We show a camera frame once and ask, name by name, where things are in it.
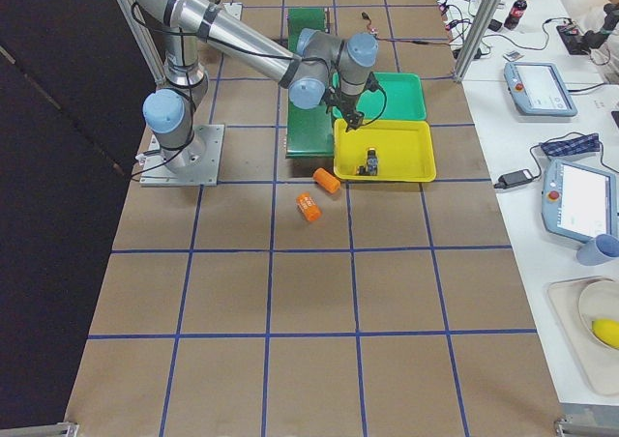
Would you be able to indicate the yellow plastic tray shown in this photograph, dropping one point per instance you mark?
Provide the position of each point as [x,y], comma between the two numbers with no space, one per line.
[404,150]

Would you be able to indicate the teach pendant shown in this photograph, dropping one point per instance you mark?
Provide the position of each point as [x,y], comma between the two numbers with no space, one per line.
[537,89]
[579,202]

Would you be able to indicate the blue plaid cloth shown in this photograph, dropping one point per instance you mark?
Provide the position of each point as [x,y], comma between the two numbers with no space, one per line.
[581,144]

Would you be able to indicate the lower teach pendant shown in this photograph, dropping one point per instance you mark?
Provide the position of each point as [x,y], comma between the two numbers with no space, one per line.
[579,202]

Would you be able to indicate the cola bottle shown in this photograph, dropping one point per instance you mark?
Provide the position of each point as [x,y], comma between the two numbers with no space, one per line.
[515,14]

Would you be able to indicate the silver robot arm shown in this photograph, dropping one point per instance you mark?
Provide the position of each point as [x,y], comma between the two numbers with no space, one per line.
[322,70]

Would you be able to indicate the yellow banana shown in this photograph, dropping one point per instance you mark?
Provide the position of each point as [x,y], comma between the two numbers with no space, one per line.
[606,330]

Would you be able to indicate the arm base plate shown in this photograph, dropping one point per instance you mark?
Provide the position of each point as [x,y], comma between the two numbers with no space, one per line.
[197,165]

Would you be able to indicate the aluminium frame post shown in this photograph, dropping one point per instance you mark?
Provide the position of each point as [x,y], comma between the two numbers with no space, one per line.
[473,39]

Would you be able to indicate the beige serving tray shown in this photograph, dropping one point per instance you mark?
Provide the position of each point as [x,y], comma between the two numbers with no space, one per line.
[598,363]

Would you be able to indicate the black power brick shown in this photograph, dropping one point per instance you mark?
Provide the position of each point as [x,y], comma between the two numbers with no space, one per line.
[514,179]

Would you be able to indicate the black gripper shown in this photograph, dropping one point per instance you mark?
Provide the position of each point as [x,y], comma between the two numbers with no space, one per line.
[347,104]

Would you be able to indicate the cream bowl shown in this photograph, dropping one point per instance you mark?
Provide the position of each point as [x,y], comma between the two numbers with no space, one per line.
[598,300]

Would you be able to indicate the black side curtain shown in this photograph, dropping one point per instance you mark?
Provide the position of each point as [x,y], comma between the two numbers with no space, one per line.
[72,84]

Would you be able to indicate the orange cylinder labelled 4680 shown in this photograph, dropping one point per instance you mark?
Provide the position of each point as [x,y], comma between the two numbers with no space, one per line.
[308,207]

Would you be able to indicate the upper teach pendant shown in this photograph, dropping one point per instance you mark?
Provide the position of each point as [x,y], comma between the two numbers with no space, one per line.
[537,89]

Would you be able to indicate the green conveyor belt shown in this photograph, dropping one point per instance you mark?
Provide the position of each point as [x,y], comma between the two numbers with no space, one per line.
[309,132]

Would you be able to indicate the green plastic tray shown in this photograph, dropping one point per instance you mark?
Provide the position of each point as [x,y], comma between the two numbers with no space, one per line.
[403,99]

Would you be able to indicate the blue plastic cup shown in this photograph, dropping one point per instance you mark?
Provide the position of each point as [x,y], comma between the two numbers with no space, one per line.
[601,249]

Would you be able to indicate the plain orange cylinder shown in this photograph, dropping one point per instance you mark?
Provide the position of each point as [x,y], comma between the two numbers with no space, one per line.
[326,180]

